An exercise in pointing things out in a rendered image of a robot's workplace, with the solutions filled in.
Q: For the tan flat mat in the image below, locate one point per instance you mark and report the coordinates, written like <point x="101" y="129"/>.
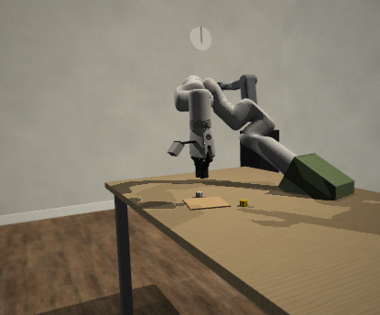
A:
<point x="206" y="203"/>

